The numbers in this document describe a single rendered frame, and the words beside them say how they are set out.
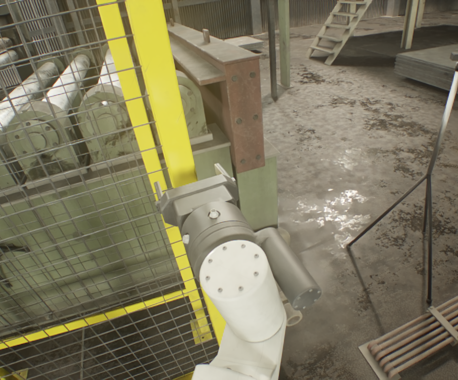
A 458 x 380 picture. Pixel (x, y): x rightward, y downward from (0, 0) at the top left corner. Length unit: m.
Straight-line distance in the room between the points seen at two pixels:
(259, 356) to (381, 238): 2.05
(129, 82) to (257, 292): 0.75
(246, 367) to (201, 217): 0.17
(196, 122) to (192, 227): 1.21
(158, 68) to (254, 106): 0.97
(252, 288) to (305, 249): 1.90
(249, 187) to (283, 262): 1.46
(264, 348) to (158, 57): 0.42
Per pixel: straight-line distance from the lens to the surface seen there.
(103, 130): 1.47
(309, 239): 2.23
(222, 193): 0.42
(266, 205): 1.91
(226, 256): 0.29
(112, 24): 0.88
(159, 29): 0.48
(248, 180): 1.74
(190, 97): 1.46
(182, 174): 0.57
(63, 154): 1.59
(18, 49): 3.62
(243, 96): 1.39
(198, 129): 1.56
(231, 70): 1.34
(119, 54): 0.89
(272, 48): 4.59
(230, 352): 0.35
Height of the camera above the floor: 1.61
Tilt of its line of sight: 35 degrees down
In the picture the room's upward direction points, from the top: 8 degrees counter-clockwise
